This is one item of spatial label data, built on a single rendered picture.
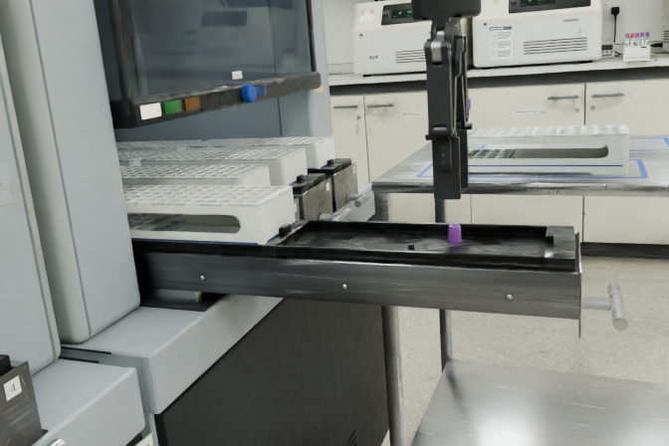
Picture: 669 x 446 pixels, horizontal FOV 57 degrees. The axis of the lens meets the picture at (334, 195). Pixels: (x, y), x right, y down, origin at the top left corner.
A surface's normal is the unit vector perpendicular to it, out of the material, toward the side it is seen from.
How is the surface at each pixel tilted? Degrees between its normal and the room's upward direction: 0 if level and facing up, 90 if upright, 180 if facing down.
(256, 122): 90
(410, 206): 90
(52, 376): 0
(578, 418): 0
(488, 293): 90
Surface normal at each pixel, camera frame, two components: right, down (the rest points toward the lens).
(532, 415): -0.07, -0.97
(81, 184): 0.94, 0.01
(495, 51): -0.33, 0.24
